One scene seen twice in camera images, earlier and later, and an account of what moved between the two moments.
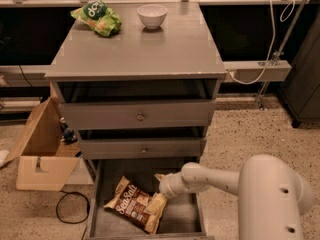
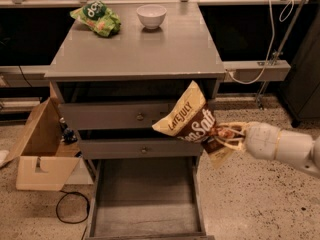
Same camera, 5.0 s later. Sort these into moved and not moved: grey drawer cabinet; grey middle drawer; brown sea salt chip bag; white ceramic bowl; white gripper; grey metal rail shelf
Moved: brown sea salt chip bag; white gripper
Not moved: grey metal rail shelf; grey middle drawer; grey drawer cabinet; white ceramic bowl
